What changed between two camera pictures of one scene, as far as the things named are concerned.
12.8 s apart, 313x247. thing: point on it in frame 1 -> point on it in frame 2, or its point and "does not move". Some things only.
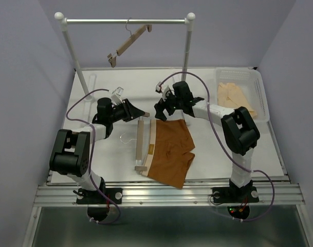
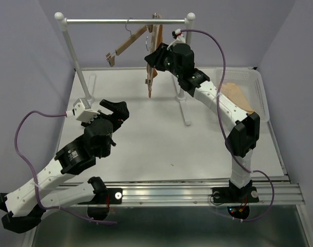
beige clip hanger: x=131 y=40 does not move
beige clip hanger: x=139 y=142 -> x=153 y=30
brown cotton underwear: x=169 y=153 -> x=159 y=32
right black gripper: x=168 y=103 -> x=161 y=57
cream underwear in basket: x=230 y=96 does not move
